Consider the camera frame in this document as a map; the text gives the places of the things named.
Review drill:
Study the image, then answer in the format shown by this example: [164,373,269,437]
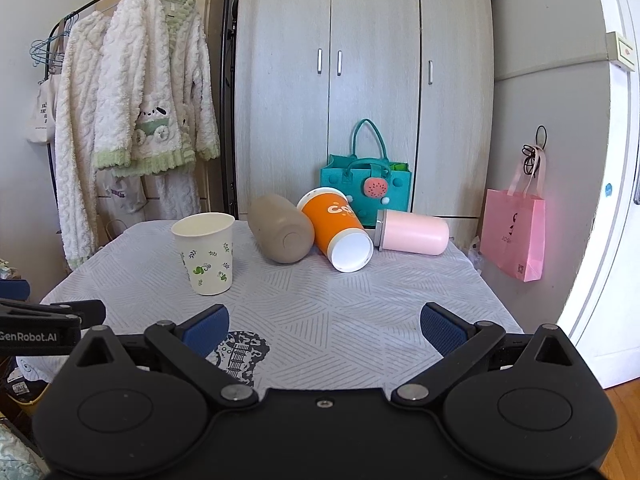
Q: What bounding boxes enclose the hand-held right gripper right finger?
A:
[390,302,588,408]

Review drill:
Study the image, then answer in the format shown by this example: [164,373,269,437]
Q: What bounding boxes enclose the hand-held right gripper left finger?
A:
[62,304,260,410]

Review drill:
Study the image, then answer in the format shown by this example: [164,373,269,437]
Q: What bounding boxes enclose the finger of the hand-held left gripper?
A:
[0,280,31,302]
[0,298,106,329]

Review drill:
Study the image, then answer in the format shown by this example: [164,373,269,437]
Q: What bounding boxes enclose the pink cup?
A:
[375,209,450,256]

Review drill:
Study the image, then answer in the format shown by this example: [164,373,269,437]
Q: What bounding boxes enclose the brown cup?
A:
[248,192,315,265]

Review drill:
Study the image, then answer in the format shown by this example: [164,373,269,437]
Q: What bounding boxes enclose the orange paper cup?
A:
[296,186,375,274]

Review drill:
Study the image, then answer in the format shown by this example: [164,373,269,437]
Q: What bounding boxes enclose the white leaf print paper cup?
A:
[171,212,236,296]

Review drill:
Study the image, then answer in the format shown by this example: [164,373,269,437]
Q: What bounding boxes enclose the clear plastic bag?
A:
[466,239,485,273]

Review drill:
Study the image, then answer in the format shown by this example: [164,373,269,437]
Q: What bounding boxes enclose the grey patterned tablecloth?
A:
[16,217,526,397]

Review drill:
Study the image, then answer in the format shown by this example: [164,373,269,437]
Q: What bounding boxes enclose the green patterned cloth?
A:
[0,417,52,480]

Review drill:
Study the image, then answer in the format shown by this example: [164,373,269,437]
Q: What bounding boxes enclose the pink shopping bag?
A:
[479,146,547,283]

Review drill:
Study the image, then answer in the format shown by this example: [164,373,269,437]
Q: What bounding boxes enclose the grey shorts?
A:
[96,167,149,215]

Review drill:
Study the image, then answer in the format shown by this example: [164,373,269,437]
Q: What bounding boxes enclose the white fleece pants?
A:
[137,164,202,222]

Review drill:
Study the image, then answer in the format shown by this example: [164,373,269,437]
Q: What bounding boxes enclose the black clothes rack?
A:
[47,0,237,222]

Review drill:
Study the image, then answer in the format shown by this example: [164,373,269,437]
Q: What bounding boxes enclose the white fleece robe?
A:
[52,10,119,272]

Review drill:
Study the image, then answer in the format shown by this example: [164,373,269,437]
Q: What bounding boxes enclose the teal felt handbag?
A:
[320,118,413,226]

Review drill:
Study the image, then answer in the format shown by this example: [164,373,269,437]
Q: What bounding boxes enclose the white tote bag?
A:
[25,24,67,145]

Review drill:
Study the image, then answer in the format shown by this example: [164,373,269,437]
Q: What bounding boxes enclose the white door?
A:
[555,0,640,392]

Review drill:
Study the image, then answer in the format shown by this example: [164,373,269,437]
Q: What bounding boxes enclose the white fleece jacket green trim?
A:
[91,0,221,179]

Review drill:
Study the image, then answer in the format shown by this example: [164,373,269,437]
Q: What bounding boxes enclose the light wooden wardrobe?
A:
[232,0,497,257]

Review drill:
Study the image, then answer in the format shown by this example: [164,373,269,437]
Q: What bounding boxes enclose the black hair ties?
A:
[522,126,549,177]

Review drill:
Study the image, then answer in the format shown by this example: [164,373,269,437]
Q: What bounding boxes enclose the blue wire hangers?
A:
[28,11,81,69]

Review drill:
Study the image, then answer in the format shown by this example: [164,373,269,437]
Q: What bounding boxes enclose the beige wall switch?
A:
[605,31,637,72]

